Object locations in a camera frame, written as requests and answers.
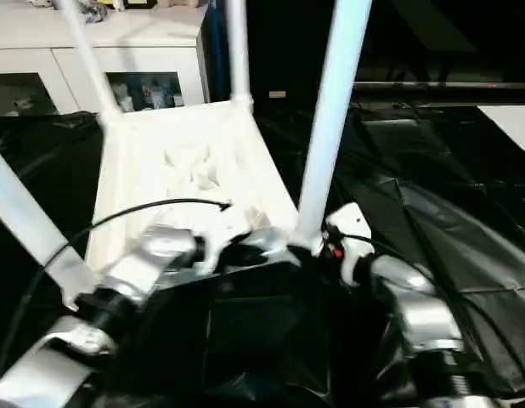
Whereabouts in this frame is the black left wrist camera cable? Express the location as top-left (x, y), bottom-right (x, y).
top-left (0, 197), bottom-right (234, 375)

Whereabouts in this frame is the white plastic table leg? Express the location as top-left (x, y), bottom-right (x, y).
top-left (54, 0), bottom-right (123, 127)
top-left (0, 144), bottom-right (96, 301)
top-left (294, 0), bottom-right (374, 256)
top-left (223, 0), bottom-right (256, 113)

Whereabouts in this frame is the white flat board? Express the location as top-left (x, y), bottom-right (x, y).
top-left (477, 105), bottom-right (525, 162)

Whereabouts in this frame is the black plastic mat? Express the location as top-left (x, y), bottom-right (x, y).
top-left (0, 101), bottom-right (525, 408)

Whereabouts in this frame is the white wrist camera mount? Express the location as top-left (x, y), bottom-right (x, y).
top-left (324, 202), bottom-right (374, 286)
top-left (194, 203), bottom-right (253, 275)

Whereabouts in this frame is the white cabinet with glass doors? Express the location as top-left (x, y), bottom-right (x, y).
top-left (0, 0), bottom-right (212, 116)

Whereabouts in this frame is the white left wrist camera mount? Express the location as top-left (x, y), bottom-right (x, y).
top-left (194, 203), bottom-right (253, 275)

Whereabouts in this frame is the long dark metal rod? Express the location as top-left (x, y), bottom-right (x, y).
top-left (353, 80), bottom-right (525, 92)

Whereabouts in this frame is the shiny silver ornament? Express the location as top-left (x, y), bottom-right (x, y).
top-left (82, 0), bottom-right (110, 22)

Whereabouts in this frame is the white plastic table top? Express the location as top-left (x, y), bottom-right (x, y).
top-left (61, 99), bottom-right (327, 309)

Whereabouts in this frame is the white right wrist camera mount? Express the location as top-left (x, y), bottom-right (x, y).
top-left (324, 202), bottom-right (374, 286)

